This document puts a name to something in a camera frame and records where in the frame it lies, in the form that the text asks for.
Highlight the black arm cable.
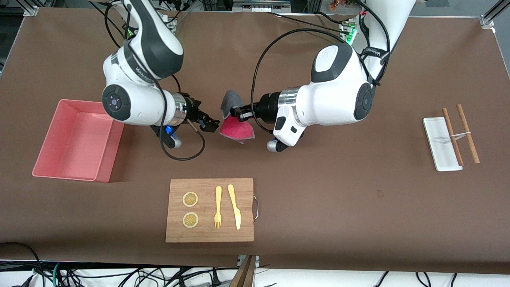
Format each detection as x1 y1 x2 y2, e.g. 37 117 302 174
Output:
104 0 206 161
250 0 393 134

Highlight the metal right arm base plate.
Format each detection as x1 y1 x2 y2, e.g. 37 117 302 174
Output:
159 13 178 34

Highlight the grey power strip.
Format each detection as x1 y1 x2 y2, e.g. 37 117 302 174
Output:
232 0 292 13

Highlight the pink plastic bin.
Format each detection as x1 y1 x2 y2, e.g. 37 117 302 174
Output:
32 99 125 183

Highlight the wooden plank piece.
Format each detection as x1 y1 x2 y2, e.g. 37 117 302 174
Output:
229 255 257 287

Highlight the small metal bracket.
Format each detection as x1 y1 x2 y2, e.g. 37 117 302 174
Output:
237 255 260 268

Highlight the long black cable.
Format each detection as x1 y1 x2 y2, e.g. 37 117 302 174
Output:
264 11 345 34

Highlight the pink and grey cloth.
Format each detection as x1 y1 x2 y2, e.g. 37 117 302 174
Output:
220 90 256 144

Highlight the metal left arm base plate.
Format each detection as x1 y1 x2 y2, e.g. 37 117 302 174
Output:
339 20 361 45

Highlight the yellow plastic fork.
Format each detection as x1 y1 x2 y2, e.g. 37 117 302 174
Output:
214 186 223 229

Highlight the teal cable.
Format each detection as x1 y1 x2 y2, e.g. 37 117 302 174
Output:
52 262 65 287

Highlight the black looped cable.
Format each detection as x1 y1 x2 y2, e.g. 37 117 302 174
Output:
0 242 45 287

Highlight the bamboo cutting board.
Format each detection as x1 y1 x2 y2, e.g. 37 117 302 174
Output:
165 178 254 243

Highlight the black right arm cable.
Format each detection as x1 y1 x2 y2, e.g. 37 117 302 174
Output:
104 0 206 161

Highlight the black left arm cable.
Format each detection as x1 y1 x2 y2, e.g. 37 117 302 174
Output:
250 0 393 134

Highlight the white rack base tray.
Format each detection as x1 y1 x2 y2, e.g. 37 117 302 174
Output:
422 117 464 172

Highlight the short black cable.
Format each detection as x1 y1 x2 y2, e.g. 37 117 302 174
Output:
317 11 345 26

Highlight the yellow plastic knife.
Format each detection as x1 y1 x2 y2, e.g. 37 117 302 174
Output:
228 184 241 230

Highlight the black cable with plug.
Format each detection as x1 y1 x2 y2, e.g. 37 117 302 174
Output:
165 268 222 287

